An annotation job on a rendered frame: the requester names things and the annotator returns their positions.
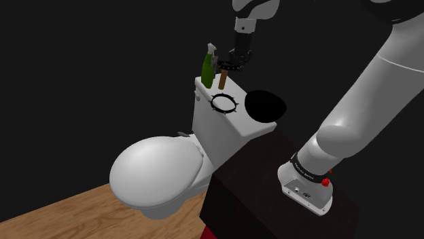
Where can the black rounded object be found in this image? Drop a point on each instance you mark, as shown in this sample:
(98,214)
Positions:
(265,106)

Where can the white toilet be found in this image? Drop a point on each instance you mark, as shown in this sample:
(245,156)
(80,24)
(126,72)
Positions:
(159,172)

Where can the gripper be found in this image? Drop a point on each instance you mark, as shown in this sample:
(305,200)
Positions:
(242,41)

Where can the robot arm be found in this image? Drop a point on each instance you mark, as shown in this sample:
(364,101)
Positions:
(357,109)

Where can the green spray bottle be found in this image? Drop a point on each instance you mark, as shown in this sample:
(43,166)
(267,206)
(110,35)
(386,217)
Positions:
(207,71)

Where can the dark robot stand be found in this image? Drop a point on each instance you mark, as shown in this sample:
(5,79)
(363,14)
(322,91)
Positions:
(251,185)

